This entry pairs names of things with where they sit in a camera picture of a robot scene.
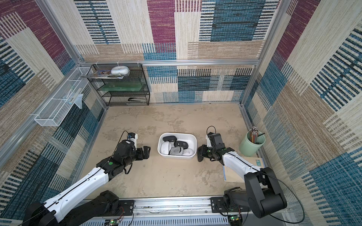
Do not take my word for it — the white plastic storage box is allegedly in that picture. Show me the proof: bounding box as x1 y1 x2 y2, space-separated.
157 132 197 160

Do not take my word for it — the black mouse oval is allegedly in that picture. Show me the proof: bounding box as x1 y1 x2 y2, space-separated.
162 136 177 143

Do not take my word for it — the grey computer mouse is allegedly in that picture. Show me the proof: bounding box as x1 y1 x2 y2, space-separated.
169 147 184 156

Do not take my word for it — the black mouse with logo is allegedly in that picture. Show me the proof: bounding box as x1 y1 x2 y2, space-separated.
173 140 189 149

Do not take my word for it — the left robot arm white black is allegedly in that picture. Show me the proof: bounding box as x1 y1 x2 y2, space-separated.
22 138 151 226

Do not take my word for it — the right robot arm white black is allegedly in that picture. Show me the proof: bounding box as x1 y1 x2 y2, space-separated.
197 145 287 218

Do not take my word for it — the white flat mouse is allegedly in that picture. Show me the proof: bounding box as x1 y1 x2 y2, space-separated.
182 148 194 156

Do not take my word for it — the white vertical mouse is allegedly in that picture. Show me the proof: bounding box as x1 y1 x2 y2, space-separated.
160 141 172 155

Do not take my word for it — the brown notebook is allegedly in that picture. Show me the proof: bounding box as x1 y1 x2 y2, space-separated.
223 156 265 183

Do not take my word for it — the green pencil cup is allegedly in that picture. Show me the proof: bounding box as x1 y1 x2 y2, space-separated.
239 131 266 157

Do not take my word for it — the pencils bundle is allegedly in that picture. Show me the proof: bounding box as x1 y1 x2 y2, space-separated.
249 126 265 145

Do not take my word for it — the black stapler on shelf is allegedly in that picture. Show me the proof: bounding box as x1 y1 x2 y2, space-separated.
128 98 147 103

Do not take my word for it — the green sheet on shelf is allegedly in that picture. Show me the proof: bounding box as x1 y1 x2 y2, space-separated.
97 82 146 92

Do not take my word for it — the green circuit board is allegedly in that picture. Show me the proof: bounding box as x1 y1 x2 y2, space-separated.
104 219 120 226

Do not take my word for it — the paper cone in basket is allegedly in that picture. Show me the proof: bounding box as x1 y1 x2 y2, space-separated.
67 89 83 109

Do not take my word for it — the white round device on shelf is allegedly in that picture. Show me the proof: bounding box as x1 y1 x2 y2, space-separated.
111 66 130 76

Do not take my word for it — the magazine on shelf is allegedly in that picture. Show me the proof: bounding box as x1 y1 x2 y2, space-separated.
81 70 125 79

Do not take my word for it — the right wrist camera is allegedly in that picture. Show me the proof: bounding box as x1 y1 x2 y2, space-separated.
206 132 223 147

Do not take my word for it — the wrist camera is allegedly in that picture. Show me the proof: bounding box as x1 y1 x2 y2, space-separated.
206 132 223 147
127 132 138 149

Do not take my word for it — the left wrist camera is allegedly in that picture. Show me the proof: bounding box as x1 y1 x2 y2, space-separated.
127 132 138 149

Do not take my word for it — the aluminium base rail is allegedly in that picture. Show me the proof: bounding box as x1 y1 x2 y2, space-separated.
80 196 296 226

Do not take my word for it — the black wire shelf rack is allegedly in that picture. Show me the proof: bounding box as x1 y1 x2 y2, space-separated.
82 63 150 106

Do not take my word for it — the white wire wall basket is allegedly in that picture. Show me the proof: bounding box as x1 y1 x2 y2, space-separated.
35 67 89 127

